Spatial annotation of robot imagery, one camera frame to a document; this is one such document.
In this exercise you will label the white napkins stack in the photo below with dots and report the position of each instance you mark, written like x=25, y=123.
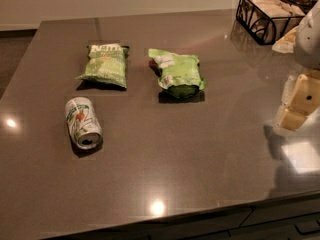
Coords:
x=271, y=9

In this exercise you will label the white packet beside basket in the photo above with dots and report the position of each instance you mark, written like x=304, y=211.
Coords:
x=286, y=43

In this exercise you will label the green Kettle chips bag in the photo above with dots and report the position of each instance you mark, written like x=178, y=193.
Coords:
x=106, y=64

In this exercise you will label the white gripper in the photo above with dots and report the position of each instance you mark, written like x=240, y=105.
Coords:
x=308, y=40

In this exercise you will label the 7up soda can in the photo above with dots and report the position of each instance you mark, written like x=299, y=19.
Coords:
x=83, y=126

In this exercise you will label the cabinet drawer front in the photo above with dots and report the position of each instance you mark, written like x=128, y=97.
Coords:
x=295, y=219

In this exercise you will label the green snack bag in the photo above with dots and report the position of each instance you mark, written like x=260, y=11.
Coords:
x=179, y=74

